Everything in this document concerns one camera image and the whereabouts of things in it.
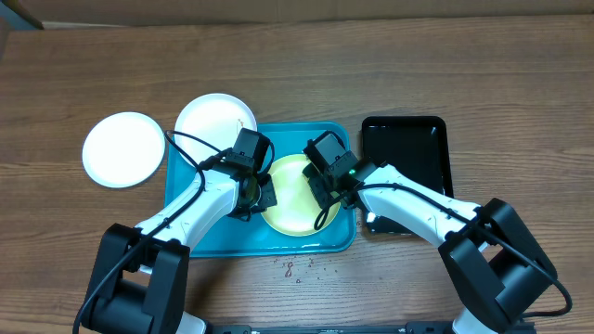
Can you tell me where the yellow plate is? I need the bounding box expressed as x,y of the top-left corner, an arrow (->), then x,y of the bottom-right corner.
262,154 -> 342,237

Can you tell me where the white plate with orange stain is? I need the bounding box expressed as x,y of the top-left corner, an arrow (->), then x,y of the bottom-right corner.
174,93 -> 257,162

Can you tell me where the white plate with small stain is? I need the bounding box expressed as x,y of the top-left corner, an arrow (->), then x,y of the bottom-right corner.
82,111 -> 165,188

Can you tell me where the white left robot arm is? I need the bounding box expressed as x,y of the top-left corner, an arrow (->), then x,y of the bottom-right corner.
72,169 -> 277,334

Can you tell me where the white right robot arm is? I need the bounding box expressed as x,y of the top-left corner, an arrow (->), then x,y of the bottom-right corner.
303,157 -> 562,333

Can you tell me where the blue plastic tray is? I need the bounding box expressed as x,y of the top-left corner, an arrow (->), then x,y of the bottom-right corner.
190,122 -> 356,258

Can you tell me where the black water tray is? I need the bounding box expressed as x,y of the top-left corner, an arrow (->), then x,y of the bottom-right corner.
360,115 -> 455,236

